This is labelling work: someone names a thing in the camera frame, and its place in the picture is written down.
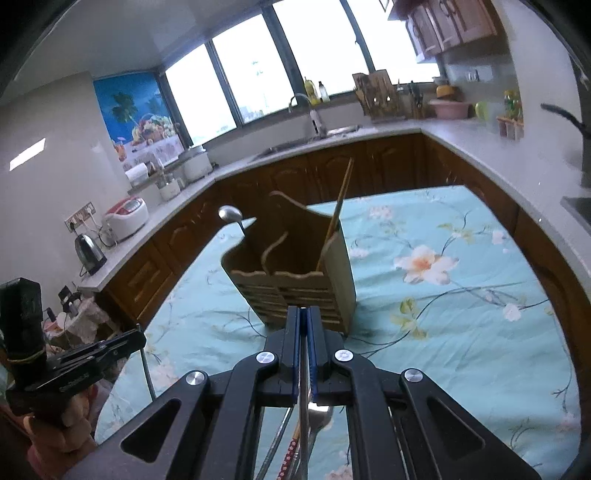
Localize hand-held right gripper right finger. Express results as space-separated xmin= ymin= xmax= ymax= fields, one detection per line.
xmin=305 ymin=305 xmax=543 ymax=480

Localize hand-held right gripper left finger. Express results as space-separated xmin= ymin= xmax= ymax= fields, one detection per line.
xmin=62 ymin=305 xmax=304 ymax=480

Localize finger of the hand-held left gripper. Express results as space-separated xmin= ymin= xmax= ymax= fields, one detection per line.
xmin=46 ymin=330 xmax=147 ymax=394

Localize thin metal utensil handle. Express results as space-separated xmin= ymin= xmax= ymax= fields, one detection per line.
xmin=137 ymin=325 xmax=157 ymax=403

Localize wooden utensil holder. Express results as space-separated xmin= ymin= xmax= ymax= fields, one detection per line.
xmin=221 ymin=190 xmax=358 ymax=336

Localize metal fork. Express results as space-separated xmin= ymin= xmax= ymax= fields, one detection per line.
xmin=295 ymin=318 xmax=334 ymax=480

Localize metal utensil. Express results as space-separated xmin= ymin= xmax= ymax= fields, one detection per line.
xmin=255 ymin=406 xmax=294 ymax=480

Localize person's left hand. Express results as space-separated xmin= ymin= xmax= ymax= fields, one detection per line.
xmin=27 ymin=390 xmax=97 ymax=468

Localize lace cloth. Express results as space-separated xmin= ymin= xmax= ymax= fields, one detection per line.
xmin=67 ymin=298 xmax=120 ymax=343

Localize steel electric kettle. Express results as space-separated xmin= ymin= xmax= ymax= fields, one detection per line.
xmin=75 ymin=233 xmax=108 ymax=277

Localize teal floral tablecloth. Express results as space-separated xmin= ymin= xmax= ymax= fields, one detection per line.
xmin=95 ymin=185 xmax=581 ymax=480

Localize red and white rice cooker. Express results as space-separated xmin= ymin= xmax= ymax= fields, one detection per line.
xmin=102 ymin=196 xmax=150 ymax=243

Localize metal spoon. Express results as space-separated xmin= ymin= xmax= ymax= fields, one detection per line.
xmin=218 ymin=205 xmax=248 ymax=241

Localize wooden chopstick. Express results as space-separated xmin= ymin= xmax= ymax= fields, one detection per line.
xmin=316 ymin=158 xmax=355 ymax=273

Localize white jar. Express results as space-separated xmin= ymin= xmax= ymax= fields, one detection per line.
xmin=157 ymin=178 xmax=182 ymax=202

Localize paper towel roll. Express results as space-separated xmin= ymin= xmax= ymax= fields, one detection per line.
xmin=124 ymin=164 xmax=151 ymax=188

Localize steel sink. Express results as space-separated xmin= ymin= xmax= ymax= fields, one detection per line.
xmin=252 ymin=124 xmax=363 ymax=162

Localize brown base cabinets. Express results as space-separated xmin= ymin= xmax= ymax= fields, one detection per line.
xmin=92 ymin=131 xmax=591 ymax=384

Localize white cooker pot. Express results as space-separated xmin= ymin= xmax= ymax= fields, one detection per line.
xmin=178 ymin=144 xmax=214 ymax=184

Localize chrome faucet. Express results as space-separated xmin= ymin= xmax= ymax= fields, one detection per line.
xmin=288 ymin=93 xmax=329 ymax=139

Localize tropical fruit print window blind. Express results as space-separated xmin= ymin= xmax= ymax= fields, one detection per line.
xmin=93 ymin=71 xmax=185 ymax=172

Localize wooden cutting board rack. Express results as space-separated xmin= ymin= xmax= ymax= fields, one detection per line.
xmin=352 ymin=69 xmax=407 ymax=122

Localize knife block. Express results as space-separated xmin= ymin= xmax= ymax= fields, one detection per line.
xmin=409 ymin=80 xmax=428 ymax=120

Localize grey kitchen countertop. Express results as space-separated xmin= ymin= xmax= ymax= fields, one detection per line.
xmin=76 ymin=117 xmax=591 ymax=296

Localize pink basin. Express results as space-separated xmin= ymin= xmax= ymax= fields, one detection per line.
xmin=429 ymin=98 xmax=471 ymax=120

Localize kitchen window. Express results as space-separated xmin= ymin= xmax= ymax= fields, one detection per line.
xmin=157 ymin=0 xmax=440 ymax=145

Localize steel hob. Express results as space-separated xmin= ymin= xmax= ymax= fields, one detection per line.
xmin=561 ymin=196 xmax=591 ymax=232

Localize wall socket strip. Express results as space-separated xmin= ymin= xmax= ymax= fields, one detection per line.
xmin=65 ymin=202 xmax=97 ymax=232

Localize black pan handle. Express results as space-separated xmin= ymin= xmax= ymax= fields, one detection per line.
xmin=541 ymin=104 xmax=591 ymax=190

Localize wooden wall cabinets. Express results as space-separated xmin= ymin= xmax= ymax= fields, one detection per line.
xmin=388 ymin=0 xmax=499 ymax=64

